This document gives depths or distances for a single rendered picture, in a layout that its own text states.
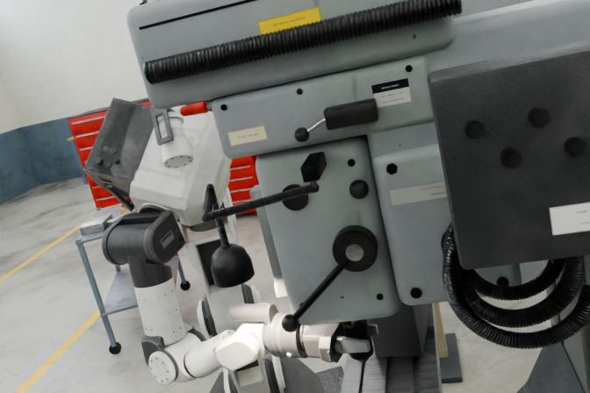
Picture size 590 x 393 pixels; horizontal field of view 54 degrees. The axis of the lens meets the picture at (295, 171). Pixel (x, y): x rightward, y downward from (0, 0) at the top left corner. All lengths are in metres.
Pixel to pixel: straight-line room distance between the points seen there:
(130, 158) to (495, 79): 0.98
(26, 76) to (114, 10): 2.28
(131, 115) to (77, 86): 10.29
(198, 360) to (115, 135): 0.56
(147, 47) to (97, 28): 10.48
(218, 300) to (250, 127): 0.97
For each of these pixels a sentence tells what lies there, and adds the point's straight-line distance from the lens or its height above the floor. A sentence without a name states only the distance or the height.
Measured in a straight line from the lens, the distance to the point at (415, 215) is 0.89.
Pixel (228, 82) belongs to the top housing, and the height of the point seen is 1.75.
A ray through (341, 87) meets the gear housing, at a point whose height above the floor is 1.71.
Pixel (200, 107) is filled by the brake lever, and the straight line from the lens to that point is 1.13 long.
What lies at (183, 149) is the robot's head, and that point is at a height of 1.61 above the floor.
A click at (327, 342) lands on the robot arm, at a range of 1.09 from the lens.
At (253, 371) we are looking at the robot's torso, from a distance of 2.02.
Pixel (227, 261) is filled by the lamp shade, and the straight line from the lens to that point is 0.99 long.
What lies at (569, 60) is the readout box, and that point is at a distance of 0.61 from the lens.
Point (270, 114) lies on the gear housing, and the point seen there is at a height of 1.69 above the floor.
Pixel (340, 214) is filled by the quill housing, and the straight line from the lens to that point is 0.92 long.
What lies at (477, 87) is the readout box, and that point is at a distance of 0.59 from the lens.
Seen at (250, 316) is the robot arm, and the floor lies 1.28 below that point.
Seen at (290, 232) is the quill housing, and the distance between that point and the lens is 0.94.
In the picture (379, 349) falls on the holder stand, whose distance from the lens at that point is 1.55.
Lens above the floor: 1.80
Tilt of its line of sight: 13 degrees down
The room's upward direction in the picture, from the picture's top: 13 degrees counter-clockwise
